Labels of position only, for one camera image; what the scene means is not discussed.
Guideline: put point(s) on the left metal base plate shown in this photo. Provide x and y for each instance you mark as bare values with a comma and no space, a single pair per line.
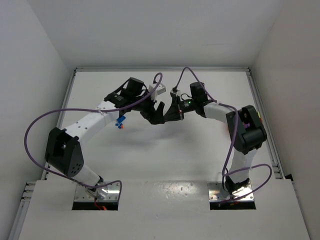
109,193

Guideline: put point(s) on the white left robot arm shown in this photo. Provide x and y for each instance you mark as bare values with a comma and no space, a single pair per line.
64,146

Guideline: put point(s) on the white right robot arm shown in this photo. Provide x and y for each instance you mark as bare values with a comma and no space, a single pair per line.
245,128

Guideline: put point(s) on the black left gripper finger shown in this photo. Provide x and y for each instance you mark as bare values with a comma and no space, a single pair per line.
159,112
152,121

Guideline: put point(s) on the metal base plate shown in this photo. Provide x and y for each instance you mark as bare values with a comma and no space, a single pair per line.
216,193
109,193

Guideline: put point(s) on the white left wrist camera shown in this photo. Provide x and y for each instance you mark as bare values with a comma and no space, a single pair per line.
158,90

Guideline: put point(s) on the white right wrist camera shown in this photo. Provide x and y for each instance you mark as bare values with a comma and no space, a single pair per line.
175,93

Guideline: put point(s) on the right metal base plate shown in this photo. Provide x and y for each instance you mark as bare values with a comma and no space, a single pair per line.
216,193

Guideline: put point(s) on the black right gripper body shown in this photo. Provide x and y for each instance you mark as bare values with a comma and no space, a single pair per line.
179,110

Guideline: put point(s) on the blue arch lego piece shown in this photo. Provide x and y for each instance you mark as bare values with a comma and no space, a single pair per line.
121,119

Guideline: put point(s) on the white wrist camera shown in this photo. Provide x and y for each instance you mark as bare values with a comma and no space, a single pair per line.
158,90
175,93

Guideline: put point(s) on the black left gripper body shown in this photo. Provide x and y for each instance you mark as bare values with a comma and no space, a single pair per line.
146,109

